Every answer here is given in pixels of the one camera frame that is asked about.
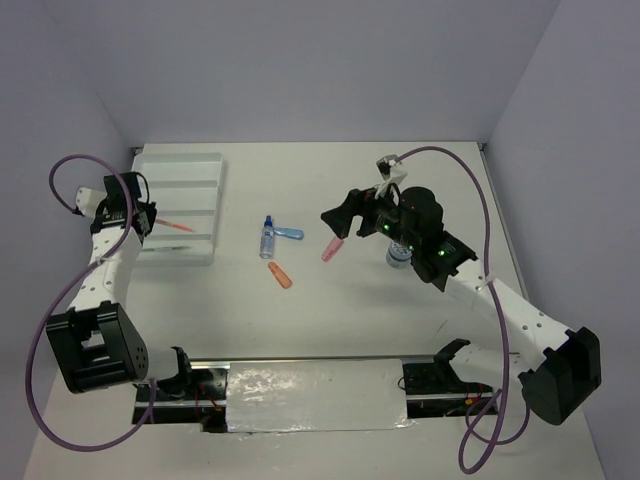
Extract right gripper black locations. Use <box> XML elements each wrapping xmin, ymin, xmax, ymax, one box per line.
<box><xmin>321</xmin><ymin>179</ymin><xmax>419</xmax><ymax>251</ymax></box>

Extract orange highlighter pen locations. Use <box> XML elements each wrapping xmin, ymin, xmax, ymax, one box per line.
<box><xmin>155</xmin><ymin>218</ymin><xmax>196</xmax><ymax>233</ymax></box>

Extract green highlighter pen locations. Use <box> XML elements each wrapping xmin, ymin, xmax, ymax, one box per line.
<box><xmin>142</xmin><ymin>245</ymin><xmax>192</xmax><ymax>253</ymax></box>

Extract blue plastic case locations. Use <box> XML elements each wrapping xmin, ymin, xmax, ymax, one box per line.
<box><xmin>274</xmin><ymin>227</ymin><xmax>304</xmax><ymax>240</ymax></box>

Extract orange plastic case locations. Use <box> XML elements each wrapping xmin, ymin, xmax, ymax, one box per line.
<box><xmin>268</xmin><ymin>262</ymin><xmax>293</xmax><ymax>289</ymax></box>

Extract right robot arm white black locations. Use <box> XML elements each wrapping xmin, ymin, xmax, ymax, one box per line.
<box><xmin>321</xmin><ymin>187</ymin><xmax>601</xmax><ymax>425</ymax></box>

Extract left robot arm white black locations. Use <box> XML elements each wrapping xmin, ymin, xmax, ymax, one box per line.
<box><xmin>46</xmin><ymin>172</ymin><xmax>196</xmax><ymax>399</ymax></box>

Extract pink plastic case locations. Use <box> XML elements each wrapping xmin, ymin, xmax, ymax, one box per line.
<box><xmin>321</xmin><ymin>237</ymin><xmax>344</xmax><ymax>262</ymax></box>

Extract white compartment tray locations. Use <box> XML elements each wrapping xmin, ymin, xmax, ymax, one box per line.
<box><xmin>133</xmin><ymin>152</ymin><xmax>225</xmax><ymax>267</ymax></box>

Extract blue paint jar near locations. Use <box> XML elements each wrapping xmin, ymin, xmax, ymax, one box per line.
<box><xmin>386</xmin><ymin>241</ymin><xmax>412</xmax><ymax>269</ymax></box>

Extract clear spray bottle blue cap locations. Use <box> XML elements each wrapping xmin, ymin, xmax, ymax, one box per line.
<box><xmin>259</xmin><ymin>215</ymin><xmax>274</xmax><ymax>259</ymax></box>

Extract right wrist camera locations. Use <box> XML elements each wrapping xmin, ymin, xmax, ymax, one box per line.
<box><xmin>376</xmin><ymin>155</ymin><xmax>408</xmax><ymax>188</ymax></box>

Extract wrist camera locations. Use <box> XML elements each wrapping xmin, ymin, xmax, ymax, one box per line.
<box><xmin>75</xmin><ymin>186</ymin><xmax>107</xmax><ymax>219</ymax></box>
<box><xmin>376</xmin><ymin>155</ymin><xmax>408</xmax><ymax>188</ymax></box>

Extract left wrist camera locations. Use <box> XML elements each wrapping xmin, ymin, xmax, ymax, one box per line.
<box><xmin>75</xmin><ymin>186</ymin><xmax>107</xmax><ymax>219</ymax></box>

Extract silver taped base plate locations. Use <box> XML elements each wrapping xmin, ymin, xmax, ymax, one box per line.
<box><xmin>226</xmin><ymin>359</ymin><xmax>410</xmax><ymax>433</ymax></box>

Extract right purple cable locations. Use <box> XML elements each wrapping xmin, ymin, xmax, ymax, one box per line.
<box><xmin>394</xmin><ymin>146</ymin><xmax>531</xmax><ymax>474</ymax></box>

